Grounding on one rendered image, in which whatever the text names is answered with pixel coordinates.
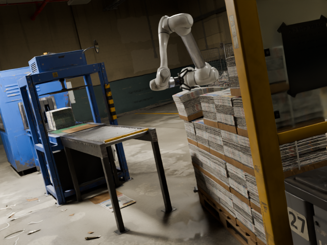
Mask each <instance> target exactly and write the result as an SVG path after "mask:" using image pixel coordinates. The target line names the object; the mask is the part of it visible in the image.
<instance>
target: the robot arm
mask: <svg viewBox="0 0 327 245"><path fill-rule="evenodd" d="M192 25H193V18H192V16H191V15H190V14H178V15H174V16H172V17H169V16H163V17H162V18H161V20H160V22H159V27H158V35H159V44H160V57H161V66H160V67H159V68H158V70H157V75H156V76H157V77H156V79H153V80H152V81H150V88H151V90H156V91H158V90H164V89H167V88H172V87H174V86H180V89H181V88H182V89H183V91H186V90H188V91H191V89H195V88H197V87H198V86H203V85H208V84H211V83H213V82H215V81H216V80H217V79H218V76H219V74H218V70H217V69H216V68H214V67H211V66H210V65H209V64H208V63H206V62H205V61H204V59H203V57H202V55H201V53H200V50H199V48H198V46H197V44H196V42H195V39H194V37H193V35H192V33H191V27H192ZM172 32H176V33H177V34H178V35H179V36H181V38H182V40H183V42H184V44H185V46H186V48H187V50H188V52H189V54H190V56H191V58H192V60H193V63H194V65H195V69H194V68H192V67H187V68H184V69H182V70H181V72H180V73H178V77H174V78H173V77H170V76H171V74H170V69H169V68H168V66H167V51H166V49H167V43H168V39H169V35H170V33H172Z"/></svg>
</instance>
